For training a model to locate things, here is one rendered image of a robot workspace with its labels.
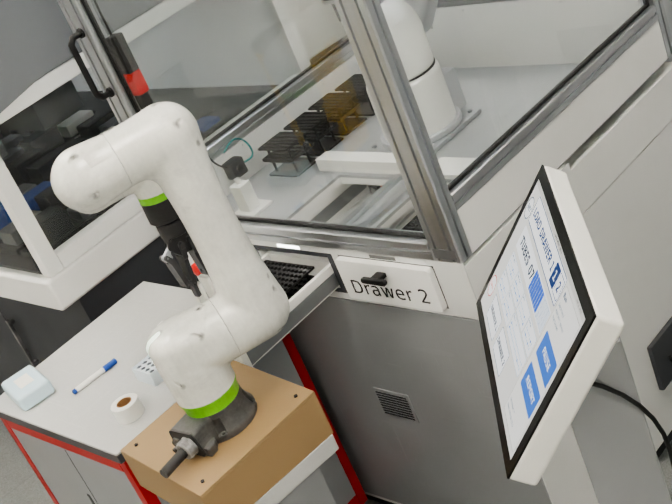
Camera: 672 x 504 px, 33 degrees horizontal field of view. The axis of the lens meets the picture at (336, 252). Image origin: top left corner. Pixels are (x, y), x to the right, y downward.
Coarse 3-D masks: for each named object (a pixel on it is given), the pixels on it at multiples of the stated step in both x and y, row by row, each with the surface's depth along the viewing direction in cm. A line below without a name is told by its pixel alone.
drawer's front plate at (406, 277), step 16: (352, 272) 262; (368, 272) 258; (384, 272) 254; (400, 272) 250; (416, 272) 247; (432, 272) 245; (352, 288) 266; (368, 288) 262; (384, 288) 258; (400, 288) 254; (416, 288) 250; (432, 288) 246; (400, 304) 257; (416, 304) 253; (432, 304) 250
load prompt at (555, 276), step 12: (540, 204) 199; (540, 216) 197; (540, 228) 195; (540, 240) 193; (552, 240) 187; (540, 252) 191; (552, 252) 185; (552, 264) 183; (552, 276) 182; (564, 276) 176; (552, 288) 180; (552, 300) 178
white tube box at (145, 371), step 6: (144, 360) 286; (150, 360) 284; (138, 366) 284; (144, 366) 283; (150, 366) 282; (138, 372) 282; (144, 372) 280; (150, 372) 280; (156, 372) 279; (138, 378) 284; (144, 378) 282; (150, 378) 279; (156, 378) 279; (150, 384) 281; (156, 384) 279
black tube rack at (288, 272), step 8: (272, 264) 282; (280, 264) 280; (288, 264) 277; (296, 264) 276; (272, 272) 278; (280, 272) 275; (288, 272) 274; (296, 272) 274; (304, 272) 271; (280, 280) 272; (288, 280) 270; (296, 280) 269; (304, 280) 274; (288, 288) 267; (296, 288) 272; (288, 296) 270
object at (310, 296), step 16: (272, 256) 288; (288, 256) 283; (304, 256) 279; (320, 272) 269; (304, 288) 265; (320, 288) 268; (336, 288) 272; (304, 304) 265; (288, 320) 262; (256, 352) 256
